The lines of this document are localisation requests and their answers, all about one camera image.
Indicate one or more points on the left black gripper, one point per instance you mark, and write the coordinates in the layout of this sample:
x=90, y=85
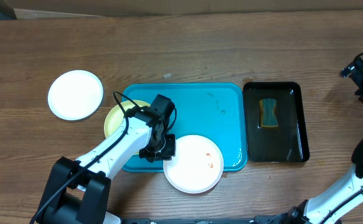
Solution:
x=167, y=155

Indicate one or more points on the white plate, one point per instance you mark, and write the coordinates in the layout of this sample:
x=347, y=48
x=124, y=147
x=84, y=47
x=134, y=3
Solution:
x=75, y=95
x=197, y=166

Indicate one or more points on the yellow green scrub sponge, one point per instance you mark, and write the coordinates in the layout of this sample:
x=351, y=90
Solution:
x=267, y=108

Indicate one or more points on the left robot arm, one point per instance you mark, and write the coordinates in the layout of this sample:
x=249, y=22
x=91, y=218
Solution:
x=77, y=191

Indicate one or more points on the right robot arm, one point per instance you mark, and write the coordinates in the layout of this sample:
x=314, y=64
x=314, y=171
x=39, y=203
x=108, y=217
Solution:
x=347, y=192

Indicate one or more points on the teal plastic tray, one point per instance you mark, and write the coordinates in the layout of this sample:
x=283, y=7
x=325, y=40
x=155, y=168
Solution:
x=211, y=110

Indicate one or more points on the black rectangular water tray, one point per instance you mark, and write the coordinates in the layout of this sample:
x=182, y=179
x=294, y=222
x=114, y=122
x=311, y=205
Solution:
x=289, y=141

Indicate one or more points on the light green plate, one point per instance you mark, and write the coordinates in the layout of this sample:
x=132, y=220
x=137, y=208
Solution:
x=114, y=119

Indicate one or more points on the small tape piece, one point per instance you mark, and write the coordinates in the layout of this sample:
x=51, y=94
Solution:
x=168, y=75

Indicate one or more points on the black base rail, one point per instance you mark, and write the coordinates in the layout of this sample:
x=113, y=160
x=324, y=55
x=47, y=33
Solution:
x=264, y=219

